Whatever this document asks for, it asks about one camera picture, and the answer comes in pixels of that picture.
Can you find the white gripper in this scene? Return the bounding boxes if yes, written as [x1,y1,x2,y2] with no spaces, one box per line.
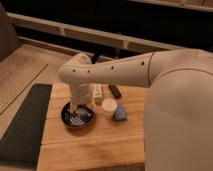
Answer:
[69,84,92,105]

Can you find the dark green floor mat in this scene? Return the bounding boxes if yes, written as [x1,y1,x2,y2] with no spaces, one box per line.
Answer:
[0,84,52,168]

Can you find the wooden shelf rail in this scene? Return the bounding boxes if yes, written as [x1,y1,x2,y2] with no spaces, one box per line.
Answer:
[7,12,182,53]

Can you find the black remote control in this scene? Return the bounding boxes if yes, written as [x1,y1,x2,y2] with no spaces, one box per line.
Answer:
[109,85,121,98]

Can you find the dark ceramic bowl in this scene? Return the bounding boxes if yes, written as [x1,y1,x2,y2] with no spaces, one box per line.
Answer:
[61,102,95,129]

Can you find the white round cup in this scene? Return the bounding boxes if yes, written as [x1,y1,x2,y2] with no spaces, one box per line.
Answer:
[102,98,117,117]

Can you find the blue grey small object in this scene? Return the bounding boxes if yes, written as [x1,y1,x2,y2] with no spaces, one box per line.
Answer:
[114,104,127,121]

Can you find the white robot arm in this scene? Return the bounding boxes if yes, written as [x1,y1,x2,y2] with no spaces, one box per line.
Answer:
[59,48,213,171]

